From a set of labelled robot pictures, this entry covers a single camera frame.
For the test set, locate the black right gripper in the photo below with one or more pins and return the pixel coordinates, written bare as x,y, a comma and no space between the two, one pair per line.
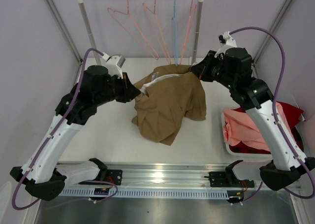
202,69

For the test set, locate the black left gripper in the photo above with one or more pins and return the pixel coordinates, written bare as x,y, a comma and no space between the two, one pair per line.
129,91

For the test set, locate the tan brown skirt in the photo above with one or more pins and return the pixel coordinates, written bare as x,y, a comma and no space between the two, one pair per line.
167,95

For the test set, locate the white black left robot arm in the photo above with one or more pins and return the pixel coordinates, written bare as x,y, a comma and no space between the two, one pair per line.
41,177

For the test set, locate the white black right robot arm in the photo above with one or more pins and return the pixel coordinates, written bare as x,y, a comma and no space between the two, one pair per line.
288,162

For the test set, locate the pink garment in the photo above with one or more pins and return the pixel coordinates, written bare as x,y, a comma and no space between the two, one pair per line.
246,133

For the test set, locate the white laundry basket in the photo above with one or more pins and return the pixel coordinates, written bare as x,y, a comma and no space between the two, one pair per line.
227,150

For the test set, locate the red garment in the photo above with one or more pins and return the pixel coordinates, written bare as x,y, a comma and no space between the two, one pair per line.
290,110

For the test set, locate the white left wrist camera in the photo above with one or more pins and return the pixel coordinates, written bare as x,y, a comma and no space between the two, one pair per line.
114,64

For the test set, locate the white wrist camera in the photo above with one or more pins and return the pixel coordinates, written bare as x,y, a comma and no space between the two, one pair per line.
227,42
114,64

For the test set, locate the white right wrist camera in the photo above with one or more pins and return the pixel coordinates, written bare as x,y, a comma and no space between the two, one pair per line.
227,42

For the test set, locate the pink wire hanger leftmost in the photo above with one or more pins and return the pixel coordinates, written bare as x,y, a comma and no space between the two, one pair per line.
129,24

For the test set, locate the pink wire hanger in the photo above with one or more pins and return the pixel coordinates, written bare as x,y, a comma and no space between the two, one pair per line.
188,27
129,24
152,17

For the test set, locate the blue wire hanger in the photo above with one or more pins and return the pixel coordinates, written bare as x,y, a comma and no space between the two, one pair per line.
174,35

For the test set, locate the pink wire hanger rightmost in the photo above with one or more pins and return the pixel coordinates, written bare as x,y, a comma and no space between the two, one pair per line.
188,27

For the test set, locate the aluminium mounting rail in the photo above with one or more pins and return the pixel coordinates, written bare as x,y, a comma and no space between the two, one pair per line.
165,176

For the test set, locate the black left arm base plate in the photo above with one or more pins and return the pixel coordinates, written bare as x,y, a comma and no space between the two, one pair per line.
111,175

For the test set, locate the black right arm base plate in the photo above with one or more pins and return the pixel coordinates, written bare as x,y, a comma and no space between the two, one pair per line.
223,179

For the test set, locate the grey slotted cable duct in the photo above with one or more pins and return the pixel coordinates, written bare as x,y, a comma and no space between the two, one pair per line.
146,193

